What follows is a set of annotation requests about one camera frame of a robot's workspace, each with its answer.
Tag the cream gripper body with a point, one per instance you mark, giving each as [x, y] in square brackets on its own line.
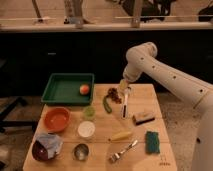
[123, 85]

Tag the dark red grape bunch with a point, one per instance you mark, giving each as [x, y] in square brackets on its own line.
[113, 94]

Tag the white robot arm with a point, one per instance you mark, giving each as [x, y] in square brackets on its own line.
[194, 91]

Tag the green plastic cup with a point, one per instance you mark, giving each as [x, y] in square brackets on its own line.
[89, 113]

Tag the white plastic cup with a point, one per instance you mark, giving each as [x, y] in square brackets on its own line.
[86, 129]

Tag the small metal cup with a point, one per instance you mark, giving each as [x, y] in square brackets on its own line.
[81, 152]

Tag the green chili pepper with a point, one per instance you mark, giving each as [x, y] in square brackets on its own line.
[107, 107]

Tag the tan block eraser brush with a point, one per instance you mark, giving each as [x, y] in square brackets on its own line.
[142, 117]

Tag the orange peach fruit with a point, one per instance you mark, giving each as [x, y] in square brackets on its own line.
[84, 89]

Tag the green plastic tray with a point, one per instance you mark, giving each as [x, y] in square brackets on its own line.
[64, 89]

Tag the green sponge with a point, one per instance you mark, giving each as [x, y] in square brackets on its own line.
[152, 143]

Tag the silver metal fork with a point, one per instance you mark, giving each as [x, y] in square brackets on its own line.
[116, 156]

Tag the orange plastic bowl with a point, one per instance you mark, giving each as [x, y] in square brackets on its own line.
[56, 119]

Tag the dark red bowl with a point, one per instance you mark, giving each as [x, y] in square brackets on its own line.
[39, 152]

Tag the black office chair base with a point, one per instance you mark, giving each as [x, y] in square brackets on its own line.
[10, 118]

